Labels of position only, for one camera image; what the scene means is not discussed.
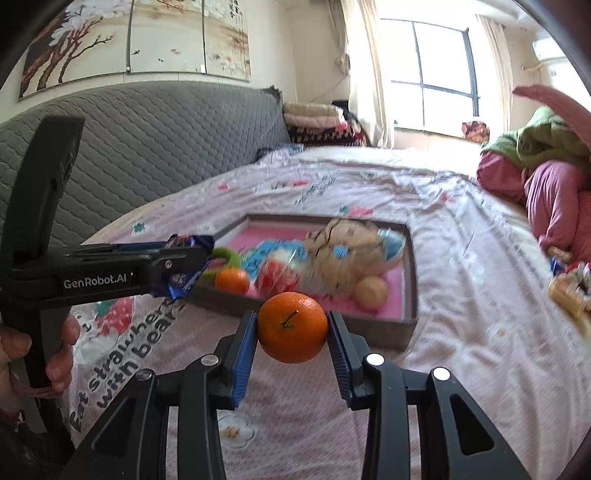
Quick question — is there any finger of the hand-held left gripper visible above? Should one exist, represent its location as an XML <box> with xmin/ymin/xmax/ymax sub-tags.
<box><xmin>69</xmin><ymin>240</ymin><xmax>171</xmax><ymax>259</ymax></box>
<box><xmin>151</xmin><ymin>246</ymin><xmax>209</xmax><ymax>297</ymax></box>

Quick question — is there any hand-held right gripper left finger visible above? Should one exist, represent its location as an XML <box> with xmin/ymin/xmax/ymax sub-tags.
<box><xmin>69</xmin><ymin>310</ymin><xmax>259</xmax><ymax>480</ymax></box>

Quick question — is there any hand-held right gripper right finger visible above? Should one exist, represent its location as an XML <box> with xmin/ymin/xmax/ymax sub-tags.
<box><xmin>325</xmin><ymin>311</ymin><xmax>532</xmax><ymax>480</ymax></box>

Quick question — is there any dark blue snack packet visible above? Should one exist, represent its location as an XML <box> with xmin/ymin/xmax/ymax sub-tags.
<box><xmin>150</xmin><ymin>233</ymin><xmax>218</xmax><ymax>301</ymax></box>

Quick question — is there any grey shallow cardboard box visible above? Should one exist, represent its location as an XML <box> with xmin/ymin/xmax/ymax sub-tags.
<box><xmin>185</xmin><ymin>212</ymin><xmax>419</xmax><ymax>352</ymax></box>

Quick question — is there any orange with stem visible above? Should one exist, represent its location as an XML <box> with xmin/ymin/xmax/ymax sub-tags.
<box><xmin>257</xmin><ymin>292</ymin><xmax>329</xmax><ymax>364</ymax></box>

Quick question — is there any green fuzzy ring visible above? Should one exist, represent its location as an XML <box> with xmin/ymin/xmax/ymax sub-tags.
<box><xmin>198</xmin><ymin>247</ymin><xmax>243</xmax><ymax>282</ymax></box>

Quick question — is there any pale yellow round fruit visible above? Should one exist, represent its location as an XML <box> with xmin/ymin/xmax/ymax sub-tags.
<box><xmin>355</xmin><ymin>275</ymin><xmax>389</xmax><ymax>309</ymax></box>

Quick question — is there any red snack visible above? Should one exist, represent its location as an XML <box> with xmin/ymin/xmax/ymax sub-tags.
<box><xmin>254</xmin><ymin>258</ymin><xmax>305</xmax><ymax>301</ymax></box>

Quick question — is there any beige mesh drawstring pouch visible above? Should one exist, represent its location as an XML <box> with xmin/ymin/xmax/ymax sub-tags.
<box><xmin>302</xmin><ymin>218</ymin><xmax>407</xmax><ymax>296</ymax></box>

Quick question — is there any person's left hand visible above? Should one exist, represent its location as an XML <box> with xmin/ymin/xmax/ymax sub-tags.
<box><xmin>0</xmin><ymin>314</ymin><xmax>81</xmax><ymax>402</ymax></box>

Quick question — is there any pink and blue book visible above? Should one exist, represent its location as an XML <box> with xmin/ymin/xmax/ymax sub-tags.
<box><xmin>222</xmin><ymin>222</ymin><xmax>407</xmax><ymax>319</ymax></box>

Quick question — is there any grey quilted headboard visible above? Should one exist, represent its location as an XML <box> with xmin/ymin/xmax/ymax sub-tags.
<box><xmin>0</xmin><ymin>80</ymin><xmax>291</xmax><ymax>278</ymax></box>

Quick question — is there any strawberry printed bedsheet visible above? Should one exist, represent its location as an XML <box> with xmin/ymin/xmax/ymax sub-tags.
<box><xmin>69</xmin><ymin>148</ymin><xmax>591</xmax><ymax>480</ymax></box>

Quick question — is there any dark patterned folded blanket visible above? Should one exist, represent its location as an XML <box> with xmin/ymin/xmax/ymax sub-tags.
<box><xmin>288</xmin><ymin>121</ymin><xmax>365</xmax><ymax>147</ymax></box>

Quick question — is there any pink folded blanket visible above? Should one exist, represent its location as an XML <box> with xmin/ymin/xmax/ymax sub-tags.
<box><xmin>284</xmin><ymin>113</ymin><xmax>347</xmax><ymax>127</ymax></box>

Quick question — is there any cream folded blanket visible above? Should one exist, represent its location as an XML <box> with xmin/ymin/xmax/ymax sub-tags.
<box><xmin>283</xmin><ymin>102</ymin><xmax>345</xmax><ymax>116</ymax></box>

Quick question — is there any clear bag of yellow snacks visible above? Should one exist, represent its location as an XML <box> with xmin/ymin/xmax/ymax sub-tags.
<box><xmin>549</xmin><ymin>263</ymin><xmax>591</xmax><ymax>319</ymax></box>

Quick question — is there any small yellow and blue packet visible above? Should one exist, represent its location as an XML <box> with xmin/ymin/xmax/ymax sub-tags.
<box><xmin>547</xmin><ymin>247</ymin><xmax>573</xmax><ymax>273</ymax></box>

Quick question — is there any cream curtain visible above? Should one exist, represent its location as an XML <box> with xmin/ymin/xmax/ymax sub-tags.
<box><xmin>478</xmin><ymin>14</ymin><xmax>513</xmax><ymax>139</ymax></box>
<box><xmin>344</xmin><ymin>0</ymin><xmax>393</xmax><ymax>148</ymax></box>

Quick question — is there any pink quilt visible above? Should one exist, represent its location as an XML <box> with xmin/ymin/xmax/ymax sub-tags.
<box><xmin>475</xmin><ymin>150</ymin><xmax>591</xmax><ymax>252</ymax></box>

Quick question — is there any green blanket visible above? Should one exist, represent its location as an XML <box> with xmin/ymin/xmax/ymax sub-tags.
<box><xmin>480</xmin><ymin>107</ymin><xmax>591</xmax><ymax>174</ymax></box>

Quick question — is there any window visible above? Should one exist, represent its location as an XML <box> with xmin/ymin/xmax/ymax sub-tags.
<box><xmin>381</xmin><ymin>18</ymin><xmax>481</xmax><ymax>134</ymax></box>

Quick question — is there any white air conditioner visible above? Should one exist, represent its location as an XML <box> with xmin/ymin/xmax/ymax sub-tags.
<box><xmin>531</xmin><ymin>39</ymin><xmax>571</xmax><ymax>63</ymax></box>

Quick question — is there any floral wall painting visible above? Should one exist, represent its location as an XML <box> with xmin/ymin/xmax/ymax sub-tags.
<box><xmin>18</xmin><ymin>0</ymin><xmax>252</xmax><ymax>100</ymax></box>

